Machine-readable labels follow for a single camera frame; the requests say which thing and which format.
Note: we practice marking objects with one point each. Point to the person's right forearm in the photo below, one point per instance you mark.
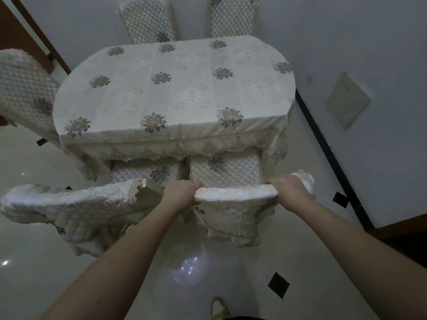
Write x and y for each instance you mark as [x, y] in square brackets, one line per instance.
[360, 259]

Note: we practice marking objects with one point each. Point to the black baseboard strip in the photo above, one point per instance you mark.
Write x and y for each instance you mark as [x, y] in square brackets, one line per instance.
[330, 153]

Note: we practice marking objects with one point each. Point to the yellow-green slipper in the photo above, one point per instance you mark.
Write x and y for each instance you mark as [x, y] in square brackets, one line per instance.
[218, 308]

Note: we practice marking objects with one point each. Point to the person's left fingers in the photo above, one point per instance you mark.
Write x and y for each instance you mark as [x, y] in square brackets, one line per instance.
[196, 187]

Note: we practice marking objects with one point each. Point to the brown wooden door frame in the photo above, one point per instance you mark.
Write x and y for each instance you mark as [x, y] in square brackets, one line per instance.
[30, 33]

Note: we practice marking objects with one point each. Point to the dark brown wooden door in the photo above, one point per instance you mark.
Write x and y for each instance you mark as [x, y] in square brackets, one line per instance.
[403, 233]

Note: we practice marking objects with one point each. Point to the person's left forearm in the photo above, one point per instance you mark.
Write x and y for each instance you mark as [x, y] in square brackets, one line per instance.
[113, 263]

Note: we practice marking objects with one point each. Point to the beige square wall panel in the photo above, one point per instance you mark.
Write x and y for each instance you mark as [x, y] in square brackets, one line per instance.
[347, 100]

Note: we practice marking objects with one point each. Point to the person's right hand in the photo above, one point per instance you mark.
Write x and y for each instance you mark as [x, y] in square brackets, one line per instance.
[292, 193]

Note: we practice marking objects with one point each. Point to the person's right fingers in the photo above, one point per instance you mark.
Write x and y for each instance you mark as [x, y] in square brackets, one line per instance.
[272, 181]

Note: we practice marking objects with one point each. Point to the cream floral embroidered tablecloth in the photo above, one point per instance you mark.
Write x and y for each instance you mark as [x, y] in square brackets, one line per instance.
[173, 93]

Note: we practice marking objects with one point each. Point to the person's left hand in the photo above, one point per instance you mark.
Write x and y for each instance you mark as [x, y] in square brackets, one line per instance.
[178, 194]

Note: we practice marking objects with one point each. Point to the chair with cream quilted cover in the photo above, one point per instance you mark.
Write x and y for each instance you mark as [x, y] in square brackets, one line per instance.
[83, 206]
[146, 19]
[232, 16]
[233, 196]
[23, 93]

